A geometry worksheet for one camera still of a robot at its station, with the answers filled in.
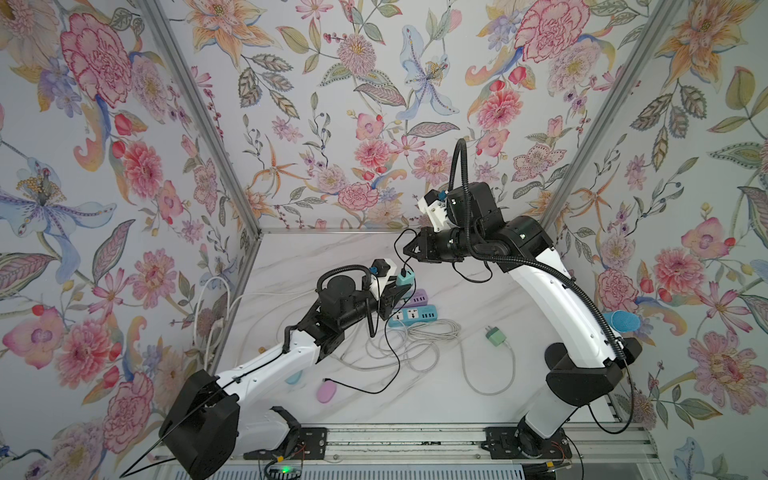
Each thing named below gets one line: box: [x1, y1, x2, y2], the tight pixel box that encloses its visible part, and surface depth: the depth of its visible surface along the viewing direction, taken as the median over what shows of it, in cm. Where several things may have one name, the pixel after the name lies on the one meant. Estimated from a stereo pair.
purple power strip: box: [403, 289, 428, 308], surface depth 100 cm
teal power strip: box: [388, 305, 438, 327], surface depth 97 cm
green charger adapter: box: [485, 326, 507, 347], surface depth 93 cm
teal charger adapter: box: [396, 269, 415, 286], surface depth 72 cm
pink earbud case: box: [316, 380, 337, 404], surface depth 83 cm
